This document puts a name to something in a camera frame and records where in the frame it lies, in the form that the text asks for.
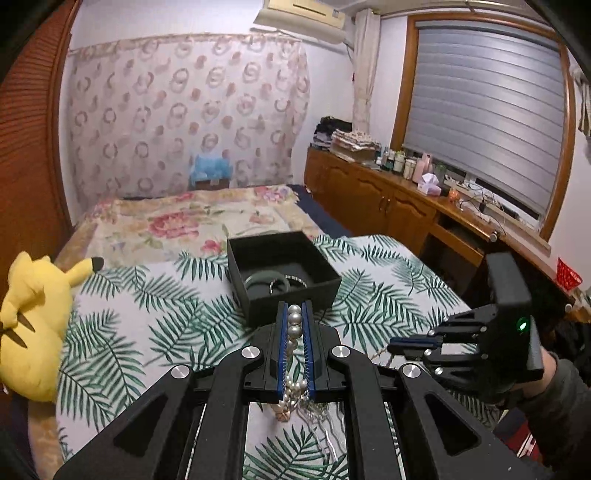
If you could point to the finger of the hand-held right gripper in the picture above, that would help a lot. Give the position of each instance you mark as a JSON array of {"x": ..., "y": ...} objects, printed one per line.
[
  {"x": 455, "y": 362},
  {"x": 461, "y": 325}
]

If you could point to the dark folded clothes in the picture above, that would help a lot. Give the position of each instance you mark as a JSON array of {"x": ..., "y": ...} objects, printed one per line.
[{"x": 334, "y": 125}]

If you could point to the person's right forearm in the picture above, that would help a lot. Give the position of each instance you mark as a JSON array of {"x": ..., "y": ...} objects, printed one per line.
[{"x": 563, "y": 406}]

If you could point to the blue plush toy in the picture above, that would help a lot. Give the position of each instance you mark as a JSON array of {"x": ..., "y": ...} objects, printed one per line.
[{"x": 210, "y": 167}]

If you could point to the brown slatted wardrobe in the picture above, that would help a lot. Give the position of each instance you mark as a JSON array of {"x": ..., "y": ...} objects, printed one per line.
[{"x": 27, "y": 161}]

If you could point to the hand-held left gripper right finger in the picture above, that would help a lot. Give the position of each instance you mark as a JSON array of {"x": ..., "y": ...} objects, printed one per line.
[{"x": 308, "y": 341}]

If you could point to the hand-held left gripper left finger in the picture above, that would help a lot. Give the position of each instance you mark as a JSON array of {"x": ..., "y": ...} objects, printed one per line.
[{"x": 282, "y": 341}]

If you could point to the green jade bangle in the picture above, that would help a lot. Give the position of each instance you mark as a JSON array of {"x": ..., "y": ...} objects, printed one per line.
[{"x": 251, "y": 282}]

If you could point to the yellow plush toy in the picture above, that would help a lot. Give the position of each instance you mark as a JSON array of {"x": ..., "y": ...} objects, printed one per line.
[{"x": 32, "y": 314}]

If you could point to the floral blanket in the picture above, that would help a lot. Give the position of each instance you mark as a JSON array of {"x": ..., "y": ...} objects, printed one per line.
[{"x": 184, "y": 221}]

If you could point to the black jewelry box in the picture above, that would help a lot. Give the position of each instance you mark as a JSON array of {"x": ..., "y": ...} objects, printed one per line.
[{"x": 258, "y": 311}]

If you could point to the wooden window frame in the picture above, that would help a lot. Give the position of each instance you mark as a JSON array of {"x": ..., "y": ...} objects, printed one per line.
[{"x": 399, "y": 92}]

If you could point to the brown cardboard box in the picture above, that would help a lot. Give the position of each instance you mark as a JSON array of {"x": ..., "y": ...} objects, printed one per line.
[{"x": 212, "y": 183}]

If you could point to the hanging pale cloth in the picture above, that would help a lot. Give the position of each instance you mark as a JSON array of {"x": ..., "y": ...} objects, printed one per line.
[{"x": 584, "y": 101}]

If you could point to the grey window blind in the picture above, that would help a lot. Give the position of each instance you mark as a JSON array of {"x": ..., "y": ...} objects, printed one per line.
[{"x": 485, "y": 106}]

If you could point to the small orange figurine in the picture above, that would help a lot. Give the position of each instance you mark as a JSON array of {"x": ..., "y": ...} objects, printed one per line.
[{"x": 453, "y": 194}]

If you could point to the navy bed sheet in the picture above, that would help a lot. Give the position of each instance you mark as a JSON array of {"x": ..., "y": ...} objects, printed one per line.
[{"x": 323, "y": 217}]

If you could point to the cream air conditioner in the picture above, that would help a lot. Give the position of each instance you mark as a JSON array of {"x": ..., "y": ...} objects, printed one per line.
[{"x": 300, "y": 14}]

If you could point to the long wooden cabinet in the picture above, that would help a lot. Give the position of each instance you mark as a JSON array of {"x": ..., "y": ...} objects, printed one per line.
[{"x": 360, "y": 194}]

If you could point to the row of cosmetic bottles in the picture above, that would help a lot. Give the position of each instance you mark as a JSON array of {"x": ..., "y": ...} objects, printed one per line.
[{"x": 411, "y": 164}]

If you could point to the beige window curtain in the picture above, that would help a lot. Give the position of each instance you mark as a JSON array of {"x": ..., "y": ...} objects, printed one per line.
[{"x": 365, "y": 69}]

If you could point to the white power strip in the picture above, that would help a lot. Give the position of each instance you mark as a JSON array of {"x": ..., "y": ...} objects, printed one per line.
[{"x": 503, "y": 211}]

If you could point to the red basket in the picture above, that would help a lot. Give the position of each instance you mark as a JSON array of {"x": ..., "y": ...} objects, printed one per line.
[{"x": 569, "y": 274}]

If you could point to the pink tissue box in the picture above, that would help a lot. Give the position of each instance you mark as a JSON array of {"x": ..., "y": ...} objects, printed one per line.
[{"x": 428, "y": 184}]

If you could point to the green leaf print cloth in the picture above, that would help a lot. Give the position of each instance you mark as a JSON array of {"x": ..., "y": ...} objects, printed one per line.
[{"x": 138, "y": 314}]

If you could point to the patterned folded cloth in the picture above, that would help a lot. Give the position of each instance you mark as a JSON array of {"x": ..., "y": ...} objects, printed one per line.
[{"x": 358, "y": 142}]

